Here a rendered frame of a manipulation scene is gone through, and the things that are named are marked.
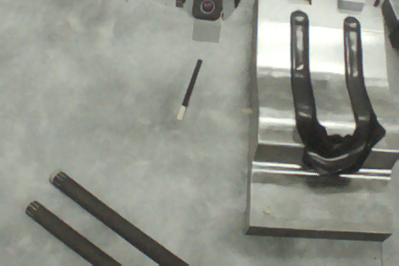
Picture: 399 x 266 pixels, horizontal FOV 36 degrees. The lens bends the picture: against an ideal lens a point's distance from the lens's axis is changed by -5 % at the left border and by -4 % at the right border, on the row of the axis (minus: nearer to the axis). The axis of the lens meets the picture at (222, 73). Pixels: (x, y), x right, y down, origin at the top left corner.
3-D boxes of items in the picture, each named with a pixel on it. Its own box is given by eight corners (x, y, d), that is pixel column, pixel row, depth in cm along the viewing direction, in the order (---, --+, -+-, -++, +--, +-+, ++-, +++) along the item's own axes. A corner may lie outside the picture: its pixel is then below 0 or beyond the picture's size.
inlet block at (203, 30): (196, -15, 124) (198, -32, 120) (222, -13, 125) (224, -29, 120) (191, 40, 118) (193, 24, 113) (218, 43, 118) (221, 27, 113)
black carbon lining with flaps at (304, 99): (286, 14, 127) (295, -14, 119) (362, 23, 128) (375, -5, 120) (286, 177, 110) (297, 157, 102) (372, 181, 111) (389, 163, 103)
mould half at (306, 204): (253, 7, 136) (262, -32, 124) (368, 20, 137) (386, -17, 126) (245, 235, 111) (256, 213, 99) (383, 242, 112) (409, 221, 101)
